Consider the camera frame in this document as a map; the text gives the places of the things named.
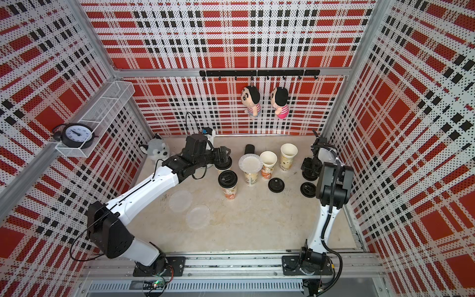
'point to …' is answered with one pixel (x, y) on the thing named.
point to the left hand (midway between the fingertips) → (226, 150)
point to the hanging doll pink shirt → (279, 98)
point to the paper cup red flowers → (268, 159)
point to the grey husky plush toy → (156, 148)
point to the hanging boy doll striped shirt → (250, 98)
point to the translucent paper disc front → (198, 216)
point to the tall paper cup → (251, 179)
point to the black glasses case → (249, 149)
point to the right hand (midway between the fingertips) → (313, 170)
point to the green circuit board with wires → (149, 286)
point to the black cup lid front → (308, 189)
